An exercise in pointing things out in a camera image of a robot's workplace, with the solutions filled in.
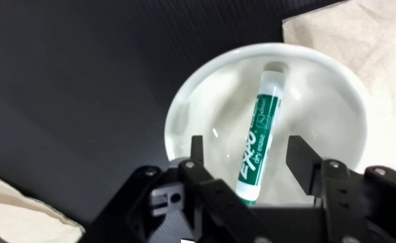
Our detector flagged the crumpled beige napkin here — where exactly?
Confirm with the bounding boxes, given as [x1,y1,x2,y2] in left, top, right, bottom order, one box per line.
[0,167,87,243]

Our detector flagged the green Expo dry-erase marker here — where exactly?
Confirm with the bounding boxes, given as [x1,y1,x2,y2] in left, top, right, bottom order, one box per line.
[237,60,291,206]

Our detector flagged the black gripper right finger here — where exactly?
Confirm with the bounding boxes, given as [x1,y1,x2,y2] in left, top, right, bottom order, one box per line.
[286,133,396,243]

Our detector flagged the white ceramic bowl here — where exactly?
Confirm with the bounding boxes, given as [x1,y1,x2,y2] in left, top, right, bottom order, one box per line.
[163,41,369,207]

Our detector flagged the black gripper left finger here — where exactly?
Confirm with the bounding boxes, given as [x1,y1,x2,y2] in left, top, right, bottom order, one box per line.
[87,133,271,243]

